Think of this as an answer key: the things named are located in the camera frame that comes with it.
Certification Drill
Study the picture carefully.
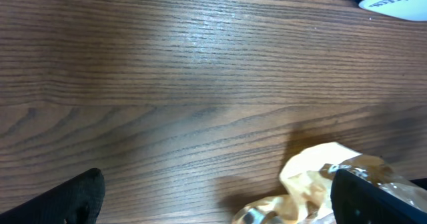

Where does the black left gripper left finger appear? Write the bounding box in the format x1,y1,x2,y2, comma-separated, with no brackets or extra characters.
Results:
1,168,105,224

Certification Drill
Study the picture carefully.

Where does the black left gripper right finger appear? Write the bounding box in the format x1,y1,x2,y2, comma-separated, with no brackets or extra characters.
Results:
330,170,426,224

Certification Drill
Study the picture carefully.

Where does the beige snack bag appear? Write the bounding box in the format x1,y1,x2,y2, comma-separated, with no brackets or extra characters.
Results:
232,142,426,224

